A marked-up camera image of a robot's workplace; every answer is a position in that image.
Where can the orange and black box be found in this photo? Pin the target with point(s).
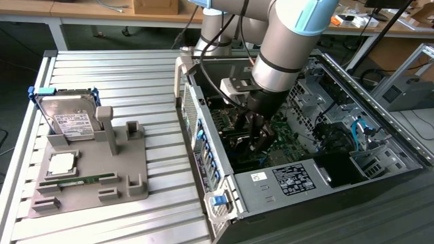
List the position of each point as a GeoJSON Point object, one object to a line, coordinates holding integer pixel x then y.
{"type": "Point", "coordinates": [339, 20]}

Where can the open PC case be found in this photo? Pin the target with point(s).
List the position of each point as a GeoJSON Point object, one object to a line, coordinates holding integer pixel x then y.
{"type": "Point", "coordinates": [304, 223]}

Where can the blue case latch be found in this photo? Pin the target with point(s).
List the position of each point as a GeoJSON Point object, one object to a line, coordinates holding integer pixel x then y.
{"type": "Point", "coordinates": [217, 199]}

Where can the grey chipset heatsink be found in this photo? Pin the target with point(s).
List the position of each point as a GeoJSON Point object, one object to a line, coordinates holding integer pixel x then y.
{"type": "Point", "coordinates": [279, 156]}

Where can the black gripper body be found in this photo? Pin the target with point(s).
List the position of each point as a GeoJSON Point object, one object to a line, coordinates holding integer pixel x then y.
{"type": "Point", "coordinates": [267, 103]}

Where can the black stand pole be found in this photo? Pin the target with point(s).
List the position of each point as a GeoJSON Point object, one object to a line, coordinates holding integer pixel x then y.
{"type": "Point", "coordinates": [386, 28]}

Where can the small white box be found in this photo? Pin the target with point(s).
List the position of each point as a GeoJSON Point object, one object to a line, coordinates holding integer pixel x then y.
{"type": "Point", "coordinates": [367, 23]}

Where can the hard disk in blue caddy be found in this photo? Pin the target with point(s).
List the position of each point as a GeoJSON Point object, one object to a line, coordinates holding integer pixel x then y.
{"type": "Point", "coordinates": [66, 111]}

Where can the folded cardboard piece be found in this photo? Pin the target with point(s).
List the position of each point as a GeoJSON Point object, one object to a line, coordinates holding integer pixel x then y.
{"type": "Point", "coordinates": [422, 12]}

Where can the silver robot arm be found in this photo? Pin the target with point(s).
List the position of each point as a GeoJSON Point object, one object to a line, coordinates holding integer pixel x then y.
{"type": "Point", "coordinates": [287, 43]}

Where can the black plastic shroud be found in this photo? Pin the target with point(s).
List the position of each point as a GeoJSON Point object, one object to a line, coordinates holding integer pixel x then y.
{"type": "Point", "coordinates": [339, 167]}

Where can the black RAM stick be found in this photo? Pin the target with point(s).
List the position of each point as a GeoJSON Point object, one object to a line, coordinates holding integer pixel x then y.
{"type": "Point", "coordinates": [229, 134]}

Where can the silver disk bay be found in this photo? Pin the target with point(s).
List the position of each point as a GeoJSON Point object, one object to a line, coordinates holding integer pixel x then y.
{"type": "Point", "coordinates": [375, 162]}

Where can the black monitor with stand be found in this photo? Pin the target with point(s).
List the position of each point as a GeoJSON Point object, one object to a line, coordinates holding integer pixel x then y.
{"type": "Point", "coordinates": [379, 16]}

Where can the graphics card with black fan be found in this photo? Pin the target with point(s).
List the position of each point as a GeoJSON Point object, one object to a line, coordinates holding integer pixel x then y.
{"type": "Point", "coordinates": [241, 150]}

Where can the grey computer tower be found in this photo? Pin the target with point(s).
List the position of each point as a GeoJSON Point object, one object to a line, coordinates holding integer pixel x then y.
{"type": "Point", "coordinates": [406, 94]}

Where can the green motherboard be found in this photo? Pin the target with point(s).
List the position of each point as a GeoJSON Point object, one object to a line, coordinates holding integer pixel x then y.
{"type": "Point", "coordinates": [295, 142]}

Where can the silver CPU chip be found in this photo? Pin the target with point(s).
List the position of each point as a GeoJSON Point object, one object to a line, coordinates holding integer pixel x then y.
{"type": "Point", "coordinates": [60, 164]}

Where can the grey parts rack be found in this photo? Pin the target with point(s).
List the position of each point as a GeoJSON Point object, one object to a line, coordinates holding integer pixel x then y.
{"type": "Point", "coordinates": [90, 162]}

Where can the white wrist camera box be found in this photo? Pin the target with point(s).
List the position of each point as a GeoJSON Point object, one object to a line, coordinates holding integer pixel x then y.
{"type": "Point", "coordinates": [233, 89]}

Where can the brown cardboard box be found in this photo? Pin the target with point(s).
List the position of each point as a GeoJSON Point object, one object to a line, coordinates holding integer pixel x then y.
{"type": "Point", "coordinates": [155, 6]}

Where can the wooden desk white legs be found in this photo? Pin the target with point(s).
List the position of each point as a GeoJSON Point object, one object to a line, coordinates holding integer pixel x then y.
{"type": "Point", "coordinates": [406, 31]}
{"type": "Point", "coordinates": [84, 10]}

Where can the aluminium profile frame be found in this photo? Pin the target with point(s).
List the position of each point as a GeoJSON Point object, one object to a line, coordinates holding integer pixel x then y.
{"type": "Point", "coordinates": [403, 64]}

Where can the grey power supply unit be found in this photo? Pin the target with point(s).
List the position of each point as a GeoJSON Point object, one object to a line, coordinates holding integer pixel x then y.
{"type": "Point", "coordinates": [257, 188]}

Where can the green RAM stick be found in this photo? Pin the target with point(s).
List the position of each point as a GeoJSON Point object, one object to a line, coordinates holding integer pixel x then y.
{"type": "Point", "coordinates": [84, 179]}

